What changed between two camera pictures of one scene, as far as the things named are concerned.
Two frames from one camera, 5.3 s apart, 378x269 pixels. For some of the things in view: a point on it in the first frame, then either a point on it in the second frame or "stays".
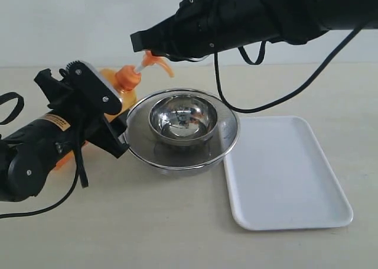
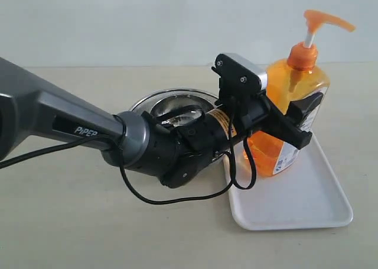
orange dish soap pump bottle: (123, 80) → (292, 77)
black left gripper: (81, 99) → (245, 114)
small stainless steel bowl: (183, 119) stays
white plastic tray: (279, 178) stays
